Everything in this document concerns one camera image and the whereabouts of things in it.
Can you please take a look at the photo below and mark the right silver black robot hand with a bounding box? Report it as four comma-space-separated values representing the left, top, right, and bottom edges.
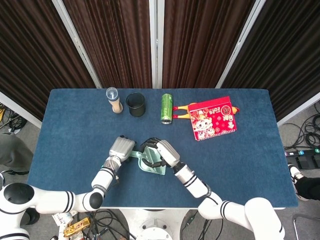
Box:
139, 136, 181, 169

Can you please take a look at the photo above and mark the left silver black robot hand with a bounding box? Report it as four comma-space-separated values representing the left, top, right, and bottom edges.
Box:
108, 134, 137, 164

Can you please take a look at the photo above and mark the mint green plastic dustpan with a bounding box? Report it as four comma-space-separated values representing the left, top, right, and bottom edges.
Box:
130, 149, 167, 176

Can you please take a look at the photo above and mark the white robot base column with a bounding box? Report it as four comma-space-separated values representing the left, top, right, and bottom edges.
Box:
119, 208, 199, 240

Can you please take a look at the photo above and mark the clear seasoning bottle blue band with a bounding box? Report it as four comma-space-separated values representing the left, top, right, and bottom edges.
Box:
105, 87, 124, 114

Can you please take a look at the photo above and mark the yellow rubber chicken toy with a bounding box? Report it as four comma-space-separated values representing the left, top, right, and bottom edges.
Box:
172, 104, 240, 120

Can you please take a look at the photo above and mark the green drink can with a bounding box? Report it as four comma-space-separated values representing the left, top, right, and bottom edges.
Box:
160, 93, 174, 125

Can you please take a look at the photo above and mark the black mesh pen holder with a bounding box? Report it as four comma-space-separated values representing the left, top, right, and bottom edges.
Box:
125, 92, 147, 118

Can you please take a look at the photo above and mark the red spiral desk calendar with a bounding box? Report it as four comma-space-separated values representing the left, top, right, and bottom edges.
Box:
187, 96, 238, 143

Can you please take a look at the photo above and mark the blue table cloth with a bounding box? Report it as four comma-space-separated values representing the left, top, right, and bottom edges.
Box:
26, 87, 300, 209

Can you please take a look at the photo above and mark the colourful snack wrapper pile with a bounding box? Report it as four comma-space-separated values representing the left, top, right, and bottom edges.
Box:
51, 210, 91, 238

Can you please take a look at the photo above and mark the brown pleated curtain panel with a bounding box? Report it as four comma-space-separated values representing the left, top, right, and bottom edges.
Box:
63, 0, 153, 89
162, 0, 256, 89
221, 0, 320, 118
0, 0, 97, 121

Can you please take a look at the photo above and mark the white shoe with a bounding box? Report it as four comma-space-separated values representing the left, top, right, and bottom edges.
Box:
287, 163, 305, 187

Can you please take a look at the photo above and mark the black foot pedal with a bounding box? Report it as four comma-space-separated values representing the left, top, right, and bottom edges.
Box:
297, 155, 320, 169

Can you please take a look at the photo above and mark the dark trouser leg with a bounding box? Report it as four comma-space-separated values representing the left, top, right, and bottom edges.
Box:
296, 174, 320, 201

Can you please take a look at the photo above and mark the black floor cable bundle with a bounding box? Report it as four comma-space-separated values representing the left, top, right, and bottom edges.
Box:
82, 209, 137, 240
284, 101, 320, 151
0, 103, 27, 134

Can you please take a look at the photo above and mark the white screen frame post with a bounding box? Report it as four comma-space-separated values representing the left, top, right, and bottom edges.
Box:
276, 92, 320, 127
149, 0, 165, 89
215, 0, 266, 89
0, 91, 42, 129
51, 0, 102, 89

